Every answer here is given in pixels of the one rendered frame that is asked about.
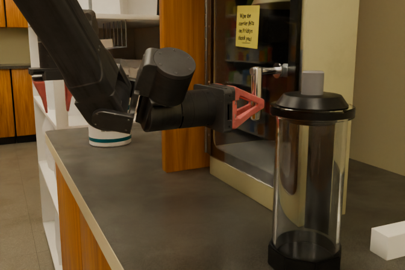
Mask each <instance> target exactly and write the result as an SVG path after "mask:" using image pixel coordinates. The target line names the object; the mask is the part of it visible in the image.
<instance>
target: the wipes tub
mask: <svg viewBox="0 0 405 270"><path fill-rule="evenodd" d="M129 108H130V100H129V105H128V111H127V113H128V112H129ZM88 128H89V143H90V144H91V145H92V146H97V147H105V148H107V147H117V146H124V145H127V144H129V143H130V142H131V132H130V134H126V133H120V132H116V131H102V130H98V129H96V128H94V127H92V126H91V125H89V124H88Z"/></svg>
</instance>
